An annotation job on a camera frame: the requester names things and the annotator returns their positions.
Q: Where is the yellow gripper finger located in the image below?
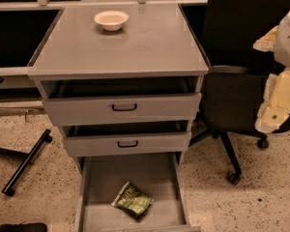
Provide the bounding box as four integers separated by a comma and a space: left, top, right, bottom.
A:
252, 26, 277, 52
254, 68, 290, 133

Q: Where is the green jalapeno chip bag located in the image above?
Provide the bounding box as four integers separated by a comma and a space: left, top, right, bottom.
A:
111, 181, 154, 218

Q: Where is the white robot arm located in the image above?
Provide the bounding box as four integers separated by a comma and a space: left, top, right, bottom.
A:
253, 11, 290, 133

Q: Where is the grey bottom drawer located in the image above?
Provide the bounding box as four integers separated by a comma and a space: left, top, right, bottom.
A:
75, 153, 201, 232

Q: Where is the grey drawer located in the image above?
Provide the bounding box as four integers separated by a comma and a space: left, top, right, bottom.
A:
61, 121, 191, 157
41, 77, 201, 126
75, 153, 201, 232

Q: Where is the grey drawer cabinet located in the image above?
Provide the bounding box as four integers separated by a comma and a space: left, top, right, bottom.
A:
26, 2, 211, 166

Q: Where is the grey middle drawer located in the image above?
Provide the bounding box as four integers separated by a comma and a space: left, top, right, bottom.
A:
61, 121, 191, 157

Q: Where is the grey top drawer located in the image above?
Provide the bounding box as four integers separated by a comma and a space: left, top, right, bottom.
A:
41, 77, 201, 126

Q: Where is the black office chair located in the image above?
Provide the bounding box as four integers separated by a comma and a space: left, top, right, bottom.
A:
190, 0, 290, 184

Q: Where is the white paper bowl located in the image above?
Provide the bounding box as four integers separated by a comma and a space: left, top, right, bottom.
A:
94, 11, 129, 32

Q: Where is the black object bottom left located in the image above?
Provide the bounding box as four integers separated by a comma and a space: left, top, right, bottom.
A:
0, 223, 47, 232

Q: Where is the black floor stand leg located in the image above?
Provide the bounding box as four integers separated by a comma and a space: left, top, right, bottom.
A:
0, 130, 52, 197

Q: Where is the black middle drawer handle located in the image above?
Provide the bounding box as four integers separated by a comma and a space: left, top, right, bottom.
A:
117, 140, 138, 148

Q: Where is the black drawer handle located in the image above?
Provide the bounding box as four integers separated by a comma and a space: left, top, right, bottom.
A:
117, 140, 138, 148
111, 103, 137, 112

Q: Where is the black top drawer handle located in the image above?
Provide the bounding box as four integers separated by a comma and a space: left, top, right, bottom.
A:
111, 103, 137, 112

